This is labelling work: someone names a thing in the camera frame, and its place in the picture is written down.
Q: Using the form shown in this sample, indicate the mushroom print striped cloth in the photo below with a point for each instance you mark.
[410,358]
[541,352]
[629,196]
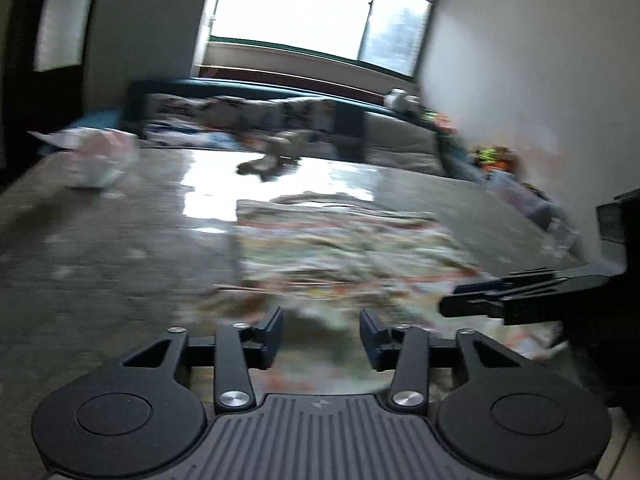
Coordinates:
[350,255]

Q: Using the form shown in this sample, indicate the white tissue pack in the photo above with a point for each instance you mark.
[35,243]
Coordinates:
[97,160]

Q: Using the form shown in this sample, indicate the dark door with frosted pane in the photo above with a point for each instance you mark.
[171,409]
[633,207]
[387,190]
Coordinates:
[20,85]

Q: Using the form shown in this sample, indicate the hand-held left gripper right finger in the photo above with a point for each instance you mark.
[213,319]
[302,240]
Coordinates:
[372,342]

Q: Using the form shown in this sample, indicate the grey sofa cushion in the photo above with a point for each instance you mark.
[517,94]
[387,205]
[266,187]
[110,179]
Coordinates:
[400,145]

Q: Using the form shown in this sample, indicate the window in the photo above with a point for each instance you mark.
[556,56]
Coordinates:
[300,5]

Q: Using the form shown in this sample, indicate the white plush toy animal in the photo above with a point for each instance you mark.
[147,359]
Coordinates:
[272,157]

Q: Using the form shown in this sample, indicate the blue sofa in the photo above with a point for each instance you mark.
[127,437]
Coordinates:
[200,87]

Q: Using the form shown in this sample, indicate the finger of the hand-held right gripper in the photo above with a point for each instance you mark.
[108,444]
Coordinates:
[500,282]
[470,306]

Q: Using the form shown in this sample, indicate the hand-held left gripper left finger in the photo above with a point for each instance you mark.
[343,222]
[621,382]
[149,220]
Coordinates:
[272,335]

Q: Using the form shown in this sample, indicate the butterfly print pillow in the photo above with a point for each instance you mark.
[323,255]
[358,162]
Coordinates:
[195,115]
[295,115]

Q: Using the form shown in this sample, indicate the grey quilted star mat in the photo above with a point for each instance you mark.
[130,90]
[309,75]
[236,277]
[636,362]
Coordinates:
[100,260]

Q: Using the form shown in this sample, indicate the pile of colourful toys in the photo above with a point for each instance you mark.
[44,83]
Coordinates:
[500,170]

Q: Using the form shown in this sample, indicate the small white plush toy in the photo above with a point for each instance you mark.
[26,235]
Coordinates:
[402,100]

